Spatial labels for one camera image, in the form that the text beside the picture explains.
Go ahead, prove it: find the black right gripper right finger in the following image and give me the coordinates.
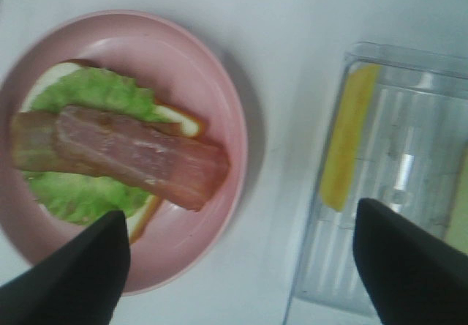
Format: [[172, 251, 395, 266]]
[[352, 198, 467, 324]]

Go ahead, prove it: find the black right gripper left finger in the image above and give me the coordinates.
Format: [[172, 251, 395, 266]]
[[1, 211, 130, 324]]

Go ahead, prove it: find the bread slice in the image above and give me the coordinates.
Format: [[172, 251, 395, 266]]
[[445, 152, 467, 254], [20, 59, 205, 244]]

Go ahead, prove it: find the green lettuce leaf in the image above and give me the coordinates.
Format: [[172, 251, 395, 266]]
[[21, 67, 169, 225]]

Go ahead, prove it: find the yellow cheese slice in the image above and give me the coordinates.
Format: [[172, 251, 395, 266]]
[[319, 64, 380, 212]]

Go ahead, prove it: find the bacon strip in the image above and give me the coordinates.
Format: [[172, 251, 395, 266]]
[[10, 111, 61, 171], [55, 105, 229, 211]]

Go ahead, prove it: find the right clear plastic tray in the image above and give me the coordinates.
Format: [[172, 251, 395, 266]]
[[284, 42, 467, 324]]

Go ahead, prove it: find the pink round plate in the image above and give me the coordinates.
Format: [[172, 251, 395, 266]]
[[1, 10, 248, 295]]

